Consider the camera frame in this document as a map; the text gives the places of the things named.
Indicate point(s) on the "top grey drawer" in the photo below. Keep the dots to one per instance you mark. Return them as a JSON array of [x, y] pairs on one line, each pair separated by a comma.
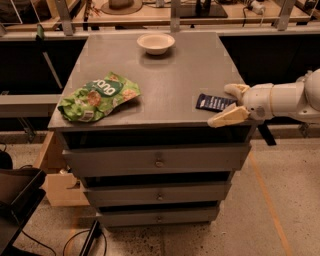
[[101, 162]]

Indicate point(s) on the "dark blue rxbar wrapper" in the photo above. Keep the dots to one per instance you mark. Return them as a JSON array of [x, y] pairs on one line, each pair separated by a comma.
[[213, 103]]

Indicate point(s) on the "grey drawer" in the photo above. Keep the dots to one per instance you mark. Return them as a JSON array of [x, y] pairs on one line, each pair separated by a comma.
[[158, 217], [101, 162], [156, 194]]

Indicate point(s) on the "green chip bag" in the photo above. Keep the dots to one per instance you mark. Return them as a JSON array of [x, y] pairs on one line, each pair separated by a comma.
[[98, 98]]

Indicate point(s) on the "bottom grey drawer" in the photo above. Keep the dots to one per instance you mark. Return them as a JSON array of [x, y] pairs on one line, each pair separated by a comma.
[[158, 217]]

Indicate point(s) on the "wooden crate on floor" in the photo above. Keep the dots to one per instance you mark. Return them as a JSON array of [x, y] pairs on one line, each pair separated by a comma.
[[62, 187]]

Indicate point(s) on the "white paper bowl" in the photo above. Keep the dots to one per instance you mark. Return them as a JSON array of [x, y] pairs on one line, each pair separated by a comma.
[[156, 43]]

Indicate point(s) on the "tan hat on shelf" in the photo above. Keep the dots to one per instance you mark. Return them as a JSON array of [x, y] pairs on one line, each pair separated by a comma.
[[121, 7]]

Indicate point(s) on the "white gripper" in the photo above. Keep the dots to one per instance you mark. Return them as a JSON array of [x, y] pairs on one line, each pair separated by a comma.
[[257, 100]]

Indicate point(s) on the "black tray at left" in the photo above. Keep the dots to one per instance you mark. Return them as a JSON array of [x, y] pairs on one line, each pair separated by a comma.
[[20, 194]]

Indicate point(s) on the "middle grey drawer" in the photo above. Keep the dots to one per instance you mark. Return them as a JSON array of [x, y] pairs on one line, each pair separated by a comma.
[[156, 194]]

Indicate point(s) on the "black monitor base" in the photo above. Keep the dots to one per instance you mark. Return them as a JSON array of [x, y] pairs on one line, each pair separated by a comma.
[[202, 9]]

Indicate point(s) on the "grey drawer cabinet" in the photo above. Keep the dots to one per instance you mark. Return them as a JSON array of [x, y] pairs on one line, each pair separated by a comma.
[[165, 113]]

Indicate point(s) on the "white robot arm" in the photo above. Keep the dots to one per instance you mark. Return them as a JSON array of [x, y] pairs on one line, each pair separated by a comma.
[[299, 100]]

